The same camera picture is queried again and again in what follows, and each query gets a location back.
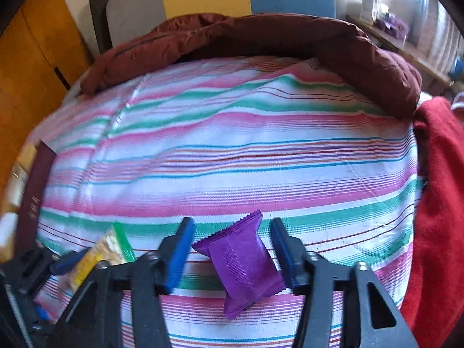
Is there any maroon puffer jacket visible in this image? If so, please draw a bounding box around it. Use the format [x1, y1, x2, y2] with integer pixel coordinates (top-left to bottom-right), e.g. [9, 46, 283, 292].
[81, 13, 422, 119]

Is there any red blanket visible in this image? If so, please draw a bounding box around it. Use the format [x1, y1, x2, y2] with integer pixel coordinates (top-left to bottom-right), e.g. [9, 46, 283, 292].
[401, 97, 463, 347]

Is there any striped bed sheet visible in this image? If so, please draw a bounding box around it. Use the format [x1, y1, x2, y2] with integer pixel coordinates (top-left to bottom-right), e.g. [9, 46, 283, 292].
[25, 57, 423, 348]

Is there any cracker packet green edge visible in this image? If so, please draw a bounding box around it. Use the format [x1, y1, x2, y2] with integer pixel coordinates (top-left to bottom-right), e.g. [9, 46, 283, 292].
[68, 222, 136, 292]

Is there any wooden side desk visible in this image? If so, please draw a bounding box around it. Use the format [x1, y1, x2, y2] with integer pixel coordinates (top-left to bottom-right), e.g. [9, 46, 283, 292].
[345, 14, 454, 87]

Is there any wooden wardrobe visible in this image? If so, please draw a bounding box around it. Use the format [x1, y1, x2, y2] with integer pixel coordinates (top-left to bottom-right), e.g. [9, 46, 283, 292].
[1, 0, 93, 185]

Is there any purple tissue box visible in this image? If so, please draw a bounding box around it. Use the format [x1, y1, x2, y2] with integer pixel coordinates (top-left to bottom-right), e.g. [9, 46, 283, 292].
[374, 19, 409, 40]

